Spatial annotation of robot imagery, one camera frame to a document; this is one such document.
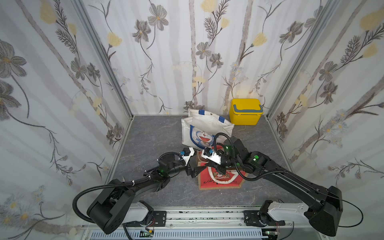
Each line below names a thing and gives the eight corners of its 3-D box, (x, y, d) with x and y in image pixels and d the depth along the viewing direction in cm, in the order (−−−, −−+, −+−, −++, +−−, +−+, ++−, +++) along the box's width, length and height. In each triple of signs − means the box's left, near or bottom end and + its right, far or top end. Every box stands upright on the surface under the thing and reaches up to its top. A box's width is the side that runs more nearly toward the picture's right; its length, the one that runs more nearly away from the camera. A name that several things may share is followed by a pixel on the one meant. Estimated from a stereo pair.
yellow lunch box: (230, 127, 117) (235, 112, 104) (227, 112, 128) (231, 97, 115) (257, 127, 117) (265, 112, 104) (252, 112, 128) (258, 97, 115)
